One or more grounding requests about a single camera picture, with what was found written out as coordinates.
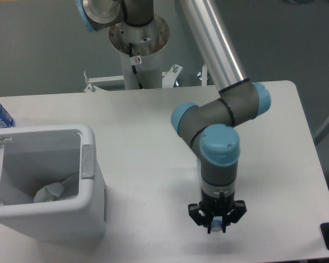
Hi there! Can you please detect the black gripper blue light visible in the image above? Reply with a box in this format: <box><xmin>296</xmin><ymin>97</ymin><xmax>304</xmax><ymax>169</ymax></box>
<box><xmin>188</xmin><ymin>190</ymin><xmax>247</xmax><ymax>234</ymax></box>

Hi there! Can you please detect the crushed clear plastic bottle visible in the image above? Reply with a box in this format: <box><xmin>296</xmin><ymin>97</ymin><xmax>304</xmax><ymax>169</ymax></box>
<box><xmin>196</xmin><ymin>158</ymin><xmax>223</xmax><ymax>232</ymax></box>

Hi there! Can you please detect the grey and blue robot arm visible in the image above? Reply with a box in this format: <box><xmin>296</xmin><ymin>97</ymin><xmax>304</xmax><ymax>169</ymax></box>
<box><xmin>76</xmin><ymin>1</ymin><xmax>271</xmax><ymax>232</ymax></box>

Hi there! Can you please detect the white plastic trash can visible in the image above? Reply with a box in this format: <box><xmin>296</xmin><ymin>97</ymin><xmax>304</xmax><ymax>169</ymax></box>
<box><xmin>0</xmin><ymin>124</ymin><xmax>106</xmax><ymax>241</ymax></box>

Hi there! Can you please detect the white metal base frame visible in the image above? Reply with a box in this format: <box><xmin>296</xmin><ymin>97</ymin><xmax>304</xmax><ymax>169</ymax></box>
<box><xmin>83</xmin><ymin>61</ymin><xmax>211</xmax><ymax>93</ymax></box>

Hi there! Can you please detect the black cable on pedestal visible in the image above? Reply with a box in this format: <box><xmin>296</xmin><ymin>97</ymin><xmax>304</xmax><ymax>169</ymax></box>
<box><xmin>128</xmin><ymin>42</ymin><xmax>144</xmax><ymax>90</ymax></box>

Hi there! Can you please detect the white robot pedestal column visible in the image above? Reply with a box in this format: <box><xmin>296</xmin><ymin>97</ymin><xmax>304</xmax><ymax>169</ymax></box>
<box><xmin>109</xmin><ymin>14</ymin><xmax>170</xmax><ymax>76</ymax></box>

